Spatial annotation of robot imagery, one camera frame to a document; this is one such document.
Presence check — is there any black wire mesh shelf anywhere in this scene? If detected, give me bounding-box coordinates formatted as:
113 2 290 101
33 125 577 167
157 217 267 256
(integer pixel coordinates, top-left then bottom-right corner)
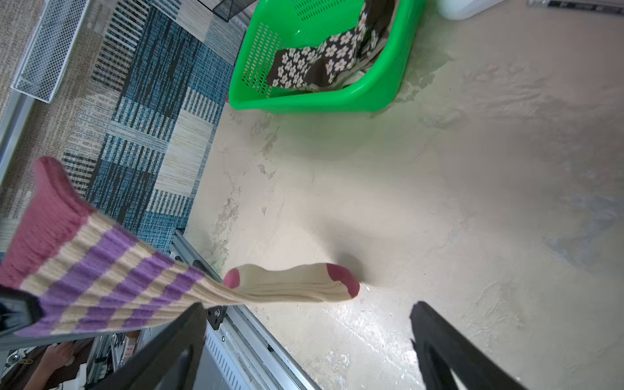
198 0 256 22

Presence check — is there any dark floral pattern sock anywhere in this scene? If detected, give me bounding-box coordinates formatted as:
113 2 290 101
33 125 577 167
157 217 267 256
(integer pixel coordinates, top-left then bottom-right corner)
266 1 399 92

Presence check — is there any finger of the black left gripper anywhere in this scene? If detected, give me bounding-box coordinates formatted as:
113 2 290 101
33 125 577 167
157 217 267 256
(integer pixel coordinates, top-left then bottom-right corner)
1 286 44 336

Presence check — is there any white wire wall basket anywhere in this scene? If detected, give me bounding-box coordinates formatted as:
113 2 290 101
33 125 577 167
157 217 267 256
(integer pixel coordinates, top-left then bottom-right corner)
11 0 90 103

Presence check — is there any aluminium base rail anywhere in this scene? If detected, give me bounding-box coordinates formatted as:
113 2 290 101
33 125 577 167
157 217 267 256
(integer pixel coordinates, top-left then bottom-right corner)
84 229 321 389

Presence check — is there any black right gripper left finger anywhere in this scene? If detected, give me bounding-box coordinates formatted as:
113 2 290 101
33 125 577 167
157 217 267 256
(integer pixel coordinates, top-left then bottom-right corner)
94 303 206 390

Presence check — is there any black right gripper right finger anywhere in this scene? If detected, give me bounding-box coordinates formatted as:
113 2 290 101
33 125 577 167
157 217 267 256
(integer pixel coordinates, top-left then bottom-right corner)
409 302 524 389

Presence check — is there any green plastic basket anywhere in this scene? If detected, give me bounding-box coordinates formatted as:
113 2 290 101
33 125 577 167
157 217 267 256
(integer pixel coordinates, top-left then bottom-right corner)
229 1 426 114

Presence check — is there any person hand in background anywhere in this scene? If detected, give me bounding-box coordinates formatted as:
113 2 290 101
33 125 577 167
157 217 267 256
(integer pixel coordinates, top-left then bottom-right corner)
37 341 74 376

